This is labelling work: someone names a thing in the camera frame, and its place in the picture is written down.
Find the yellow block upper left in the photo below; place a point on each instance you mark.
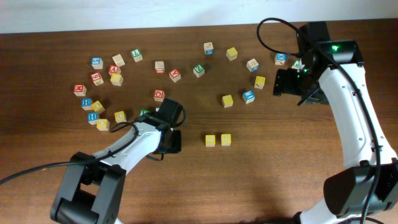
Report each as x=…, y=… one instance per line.
x=116, y=79

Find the blue side block far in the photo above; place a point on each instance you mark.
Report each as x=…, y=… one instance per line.
x=208, y=48

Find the green J block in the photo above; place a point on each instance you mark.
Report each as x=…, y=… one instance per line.
x=297, y=65

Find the red Q block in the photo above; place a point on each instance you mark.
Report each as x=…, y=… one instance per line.
x=159, y=95

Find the blue D block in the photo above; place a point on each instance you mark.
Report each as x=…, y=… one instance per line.
x=252, y=65

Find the green Z block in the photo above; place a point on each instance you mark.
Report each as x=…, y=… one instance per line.
x=198, y=70

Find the blue I block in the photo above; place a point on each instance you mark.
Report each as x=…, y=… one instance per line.
x=248, y=96

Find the yellow S block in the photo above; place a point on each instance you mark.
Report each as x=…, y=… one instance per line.
x=210, y=140
x=226, y=139

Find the yellow o block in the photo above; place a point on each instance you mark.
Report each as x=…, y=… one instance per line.
x=97, y=107
x=103, y=125

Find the red M block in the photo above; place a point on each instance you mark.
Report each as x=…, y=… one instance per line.
x=79, y=90

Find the yellow C block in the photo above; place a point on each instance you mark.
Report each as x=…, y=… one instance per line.
x=120, y=116

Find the yellow block pencil side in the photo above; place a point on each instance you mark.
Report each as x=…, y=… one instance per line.
x=259, y=82

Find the red a block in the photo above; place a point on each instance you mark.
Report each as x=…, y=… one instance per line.
x=175, y=75
x=114, y=69

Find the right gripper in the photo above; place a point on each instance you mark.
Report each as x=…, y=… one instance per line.
x=283, y=83

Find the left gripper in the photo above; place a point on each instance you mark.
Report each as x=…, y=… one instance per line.
x=176, y=147

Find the blue S block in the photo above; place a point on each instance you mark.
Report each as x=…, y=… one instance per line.
x=97, y=63

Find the red 6 block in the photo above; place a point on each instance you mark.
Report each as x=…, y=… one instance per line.
x=96, y=78

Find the plain wooden block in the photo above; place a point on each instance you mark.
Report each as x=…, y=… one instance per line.
x=118, y=60

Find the green L block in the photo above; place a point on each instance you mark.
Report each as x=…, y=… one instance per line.
x=137, y=55

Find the blue H block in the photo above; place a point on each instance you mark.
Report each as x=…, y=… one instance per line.
x=86, y=104

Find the yellow O block upper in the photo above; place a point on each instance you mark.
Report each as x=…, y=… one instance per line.
x=97, y=107

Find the blue plus block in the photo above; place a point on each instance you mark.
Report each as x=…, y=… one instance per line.
x=92, y=118

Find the red A block centre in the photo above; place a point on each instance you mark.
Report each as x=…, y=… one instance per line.
x=175, y=75

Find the red side plain block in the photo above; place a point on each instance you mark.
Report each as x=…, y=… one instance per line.
x=159, y=66

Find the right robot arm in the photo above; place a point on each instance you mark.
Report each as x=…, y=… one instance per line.
x=332, y=72

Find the yellow top block far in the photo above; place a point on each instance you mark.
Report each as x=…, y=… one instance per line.
x=232, y=54

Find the green V block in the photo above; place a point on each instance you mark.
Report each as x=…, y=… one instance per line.
x=142, y=112

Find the red A block left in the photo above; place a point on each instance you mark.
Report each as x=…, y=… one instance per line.
x=114, y=69

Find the yellow umbrella block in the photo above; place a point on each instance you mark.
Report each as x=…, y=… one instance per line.
x=227, y=101

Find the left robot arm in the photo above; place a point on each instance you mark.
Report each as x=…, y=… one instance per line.
x=92, y=185

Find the yellow O block lower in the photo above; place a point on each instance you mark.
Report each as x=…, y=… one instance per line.
x=103, y=125

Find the blue X block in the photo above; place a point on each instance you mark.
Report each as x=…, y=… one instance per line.
x=280, y=59

